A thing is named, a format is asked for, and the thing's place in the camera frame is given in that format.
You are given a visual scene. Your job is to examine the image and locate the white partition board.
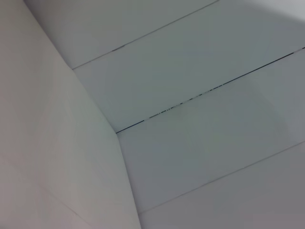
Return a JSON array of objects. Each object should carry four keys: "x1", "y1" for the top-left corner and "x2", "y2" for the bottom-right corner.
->
[{"x1": 0, "y1": 0, "x2": 143, "y2": 229}]

